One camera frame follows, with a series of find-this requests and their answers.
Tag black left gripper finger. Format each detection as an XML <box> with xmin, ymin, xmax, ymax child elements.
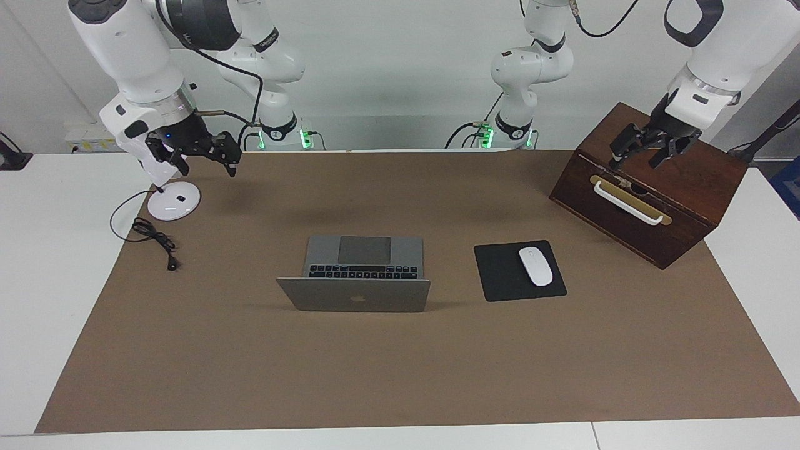
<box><xmin>608</xmin><ymin>123</ymin><xmax>654</xmax><ymax>171</ymax></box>
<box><xmin>649</xmin><ymin>137</ymin><xmax>688</xmax><ymax>169</ymax></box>

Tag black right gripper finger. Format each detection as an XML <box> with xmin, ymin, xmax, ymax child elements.
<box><xmin>150</xmin><ymin>141</ymin><xmax>190</xmax><ymax>177</ymax></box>
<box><xmin>216</xmin><ymin>131</ymin><xmax>243</xmax><ymax>178</ymax></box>

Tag silver laptop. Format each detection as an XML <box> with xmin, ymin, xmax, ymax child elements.
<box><xmin>276</xmin><ymin>235</ymin><xmax>432</xmax><ymax>313</ymax></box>

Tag dark wooden box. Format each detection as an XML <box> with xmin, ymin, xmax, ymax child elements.
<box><xmin>549</xmin><ymin>102</ymin><xmax>749</xmax><ymax>271</ymax></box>

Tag white desk lamp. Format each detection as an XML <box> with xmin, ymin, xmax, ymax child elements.
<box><xmin>134</xmin><ymin>149</ymin><xmax>202</xmax><ymax>221</ymax></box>

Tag white power strip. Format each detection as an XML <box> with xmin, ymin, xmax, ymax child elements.
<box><xmin>64</xmin><ymin>122</ymin><xmax>116</xmax><ymax>154</ymax></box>

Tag black stand pole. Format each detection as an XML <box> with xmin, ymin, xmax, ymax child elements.
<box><xmin>728</xmin><ymin>100</ymin><xmax>800</xmax><ymax>164</ymax></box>

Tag blue crate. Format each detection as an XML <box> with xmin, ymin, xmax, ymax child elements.
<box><xmin>770</xmin><ymin>156</ymin><xmax>800</xmax><ymax>219</ymax></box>

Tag white computer mouse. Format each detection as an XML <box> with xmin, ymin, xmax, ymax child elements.
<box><xmin>519</xmin><ymin>247</ymin><xmax>554</xmax><ymax>288</ymax></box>

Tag black mouse pad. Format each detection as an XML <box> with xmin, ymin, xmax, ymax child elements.
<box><xmin>474</xmin><ymin>240</ymin><xmax>568</xmax><ymax>303</ymax></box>

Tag brown table mat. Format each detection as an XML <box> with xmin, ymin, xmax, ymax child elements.
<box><xmin>34</xmin><ymin>150</ymin><xmax>800</xmax><ymax>434</ymax></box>

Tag black right base cables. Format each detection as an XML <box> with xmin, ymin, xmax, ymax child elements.
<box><xmin>236</xmin><ymin>122</ymin><xmax>260</xmax><ymax>152</ymax></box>

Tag black base cables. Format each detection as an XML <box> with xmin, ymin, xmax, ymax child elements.
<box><xmin>445</xmin><ymin>94</ymin><xmax>504</xmax><ymax>149</ymax></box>
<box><xmin>236</xmin><ymin>122</ymin><xmax>260</xmax><ymax>152</ymax></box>

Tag white box handle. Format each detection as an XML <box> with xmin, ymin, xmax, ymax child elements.
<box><xmin>592</xmin><ymin>180</ymin><xmax>664</xmax><ymax>226</ymax></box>

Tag black lamp power cable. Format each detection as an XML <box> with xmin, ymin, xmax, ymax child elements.
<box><xmin>110</xmin><ymin>189</ymin><xmax>181</xmax><ymax>273</ymax></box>

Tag sleeved left arm cable harness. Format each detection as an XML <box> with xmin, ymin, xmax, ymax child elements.
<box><xmin>572</xmin><ymin>0</ymin><xmax>744</xmax><ymax>107</ymax></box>

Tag sleeved arm cable harness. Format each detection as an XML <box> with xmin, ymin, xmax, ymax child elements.
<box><xmin>153</xmin><ymin>0</ymin><xmax>263</xmax><ymax>129</ymax></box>
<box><xmin>572</xmin><ymin>0</ymin><xmax>744</xmax><ymax>107</ymax></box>

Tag sleeved right arm cable harness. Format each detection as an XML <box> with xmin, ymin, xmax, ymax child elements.
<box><xmin>153</xmin><ymin>0</ymin><xmax>263</xmax><ymax>129</ymax></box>

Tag black clamp mount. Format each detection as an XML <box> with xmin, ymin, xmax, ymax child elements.
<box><xmin>0</xmin><ymin>132</ymin><xmax>33</xmax><ymax>171</ymax></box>

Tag black left base cables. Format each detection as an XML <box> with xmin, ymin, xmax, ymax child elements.
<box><xmin>445</xmin><ymin>94</ymin><xmax>504</xmax><ymax>149</ymax></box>

